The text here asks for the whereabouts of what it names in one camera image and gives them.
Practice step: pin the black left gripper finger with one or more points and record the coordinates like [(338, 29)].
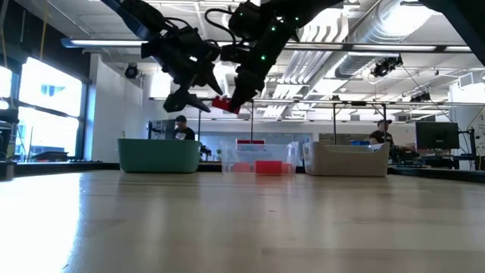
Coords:
[(182, 99), (213, 81)]

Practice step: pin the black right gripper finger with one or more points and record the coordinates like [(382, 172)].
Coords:
[(240, 91), (254, 87)]

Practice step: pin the long red toy block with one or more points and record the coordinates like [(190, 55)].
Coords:
[(223, 103)]

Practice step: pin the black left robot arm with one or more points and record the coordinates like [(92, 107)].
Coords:
[(129, 15)]

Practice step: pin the person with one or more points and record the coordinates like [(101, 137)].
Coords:
[(380, 135), (184, 132)]

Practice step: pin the grey background monitor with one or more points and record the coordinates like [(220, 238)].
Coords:
[(162, 129)]

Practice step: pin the red crate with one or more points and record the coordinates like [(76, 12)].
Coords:
[(250, 141)]

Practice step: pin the clear plastic bin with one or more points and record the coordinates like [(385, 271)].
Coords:
[(235, 151)]

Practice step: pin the teal plastic bin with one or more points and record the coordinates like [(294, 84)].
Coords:
[(159, 157)]

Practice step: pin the long ceiling light strip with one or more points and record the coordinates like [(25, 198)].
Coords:
[(98, 42)]

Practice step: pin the white plastic bin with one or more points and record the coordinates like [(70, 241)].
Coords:
[(341, 163)]

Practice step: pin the blue crate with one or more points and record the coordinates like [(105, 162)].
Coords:
[(360, 143)]

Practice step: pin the black ceiling track lights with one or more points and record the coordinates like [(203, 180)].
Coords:
[(420, 98), (384, 67)]

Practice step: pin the black equipment stack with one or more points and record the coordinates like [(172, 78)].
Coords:
[(5, 146)]

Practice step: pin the black computer monitor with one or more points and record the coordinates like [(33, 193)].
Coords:
[(435, 136)]

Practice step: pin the black monitor desk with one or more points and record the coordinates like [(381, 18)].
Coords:
[(435, 161)]

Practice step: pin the black monitor stand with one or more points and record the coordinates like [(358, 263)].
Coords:
[(470, 148)]

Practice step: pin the white sign board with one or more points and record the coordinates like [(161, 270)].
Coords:
[(480, 136)]

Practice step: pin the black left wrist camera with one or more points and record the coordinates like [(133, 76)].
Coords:
[(187, 35)]

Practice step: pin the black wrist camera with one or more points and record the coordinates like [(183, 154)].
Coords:
[(246, 21), (187, 35)]

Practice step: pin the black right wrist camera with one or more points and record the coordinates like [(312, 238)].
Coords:
[(246, 21)]

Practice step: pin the black gantry frame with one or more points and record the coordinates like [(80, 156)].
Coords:
[(360, 103), (251, 125)]

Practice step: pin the black round ceiling camera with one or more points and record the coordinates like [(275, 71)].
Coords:
[(130, 72)]

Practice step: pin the silver ceiling duct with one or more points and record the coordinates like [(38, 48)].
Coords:
[(394, 26)]

